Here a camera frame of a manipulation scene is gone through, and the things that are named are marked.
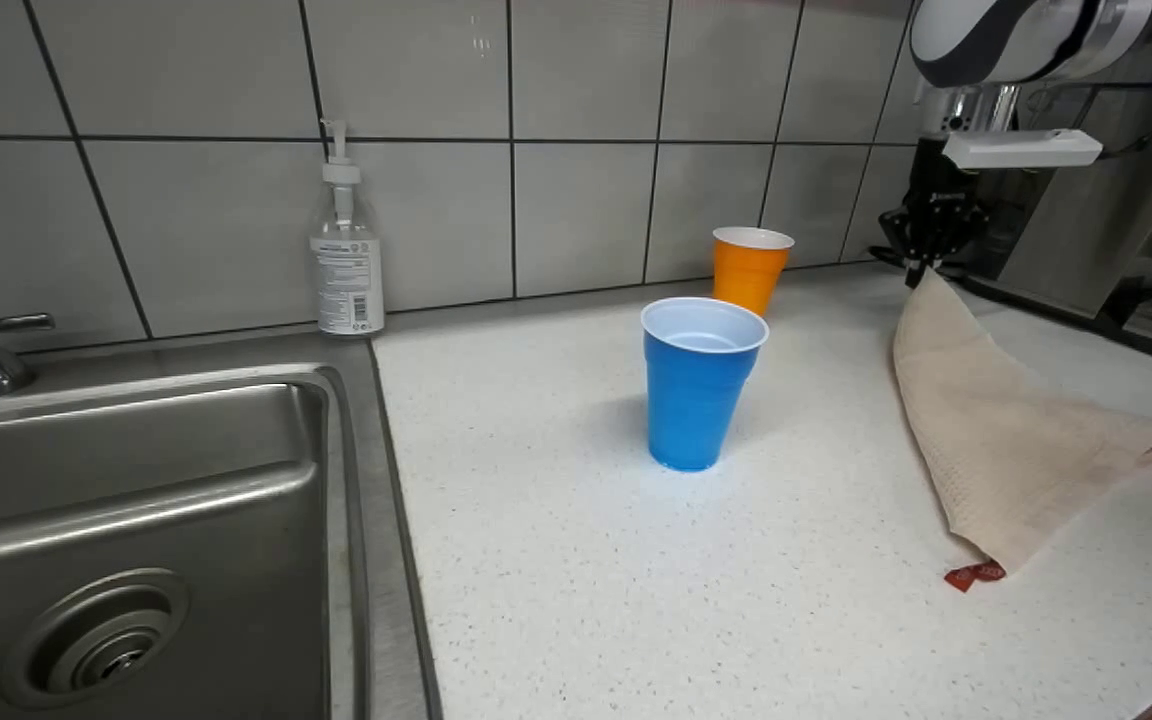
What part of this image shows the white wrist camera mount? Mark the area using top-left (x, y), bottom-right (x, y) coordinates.
top-left (942, 122), bottom-right (1108, 172)

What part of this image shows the stainless steel sink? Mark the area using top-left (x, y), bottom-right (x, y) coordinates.
top-left (0, 331), bottom-right (449, 720)

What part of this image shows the blue plastic cup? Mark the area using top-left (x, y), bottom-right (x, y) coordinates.
top-left (635, 290), bottom-right (771, 476)

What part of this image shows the orange plastic cup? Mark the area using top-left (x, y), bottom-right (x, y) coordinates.
top-left (708, 222), bottom-right (800, 318)

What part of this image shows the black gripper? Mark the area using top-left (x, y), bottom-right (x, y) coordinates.
top-left (870, 130), bottom-right (1001, 286)

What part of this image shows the beige cloth towel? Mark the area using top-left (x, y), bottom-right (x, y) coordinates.
top-left (889, 265), bottom-right (1152, 594)

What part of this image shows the clear pump soap bottle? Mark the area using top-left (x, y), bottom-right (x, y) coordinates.
top-left (307, 115), bottom-right (387, 339)

